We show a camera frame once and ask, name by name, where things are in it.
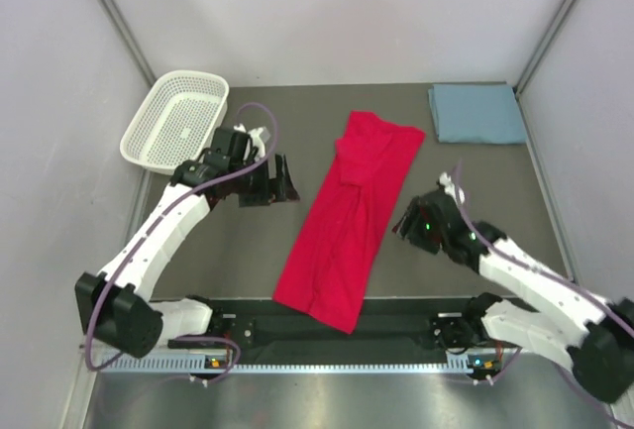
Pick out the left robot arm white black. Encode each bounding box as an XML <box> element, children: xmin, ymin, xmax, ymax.
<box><xmin>75</xmin><ymin>125</ymin><xmax>299</xmax><ymax>358</ymax></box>

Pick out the aluminium corner post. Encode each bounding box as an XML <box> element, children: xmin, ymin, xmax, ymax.
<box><xmin>97</xmin><ymin>0</ymin><xmax>157</xmax><ymax>87</ymax></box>
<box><xmin>513</xmin><ymin>0</ymin><xmax>580</xmax><ymax>99</ymax></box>

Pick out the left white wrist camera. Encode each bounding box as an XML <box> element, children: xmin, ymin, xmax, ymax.
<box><xmin>234</xmin><ymin>123</ymin><xmax>271</xmax><ymax>156</ymax></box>

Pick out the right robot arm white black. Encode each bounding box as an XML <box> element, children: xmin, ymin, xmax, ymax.
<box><xmin>392</xmin><ymin>183</ymin><xmax>633</xmax><ymax>404</ymax></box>

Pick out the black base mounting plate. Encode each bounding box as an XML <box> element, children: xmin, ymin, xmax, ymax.
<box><xmin>166</xmin><ymin>298</ymin><xmax>524</xmax><ymax>352</ymax></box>

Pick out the red t shirt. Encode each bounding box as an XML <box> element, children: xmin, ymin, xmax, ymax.
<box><xmin>272</xmin><ymin>111</ymin><xmax>425</xmax><ymax>334</ymax></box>

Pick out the folded blue t shirt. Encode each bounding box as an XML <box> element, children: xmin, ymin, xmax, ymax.
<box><xmin>428</xmin><ymin>84</ymin><xmax>527</xmax><ymax>145</ymax></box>

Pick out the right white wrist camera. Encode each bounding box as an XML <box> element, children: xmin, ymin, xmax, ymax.
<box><xmin>437</xmin><ymin>172</ymin><xmax>466</xmax><ymax>205</ymax></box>

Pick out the left aluminium corner post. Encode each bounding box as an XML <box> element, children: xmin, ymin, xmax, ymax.
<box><xmin>97</xmin><ymin>0</ymin><xmax>157</xmax><ymax>87</ymax></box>

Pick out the right aluminium corner post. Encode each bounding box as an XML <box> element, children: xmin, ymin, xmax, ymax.
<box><xmin>513</xmin><ymin>0</ymin><xmax>580</xmax><ymax>99</ymax></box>

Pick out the grey slotted cable duct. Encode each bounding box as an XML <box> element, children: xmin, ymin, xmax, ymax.
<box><xmin>98</xmin><ymin>353</ymin><xmax>501</xmax><ymax>375</ymax></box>

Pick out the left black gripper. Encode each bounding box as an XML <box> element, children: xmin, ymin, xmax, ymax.
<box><xmin>229</xmin><ymin>153</ymin><xmax>299</xmax><ymax>207</ymax></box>

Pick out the white perforated plastic basket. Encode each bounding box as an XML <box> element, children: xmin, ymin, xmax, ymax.
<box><xmin>120</xmin><ymin>70</ymin><xmax>230</xmax><ymax>175</ymax></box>

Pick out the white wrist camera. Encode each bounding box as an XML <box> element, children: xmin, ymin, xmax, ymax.
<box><xmin>437</xmin><ymin>172</ymin><xmax>466</xmax><ymax>205</ymax></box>
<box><xmin>234</xmin><ymin>123</ymin><xmax>271</xmax><ymax>156</ymax></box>

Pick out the aluminium frame rail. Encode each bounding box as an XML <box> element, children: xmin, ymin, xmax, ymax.
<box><xmin>78</xmin><ymin>312</ymin><xmax>620</xmax><ymax>354</ymax></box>

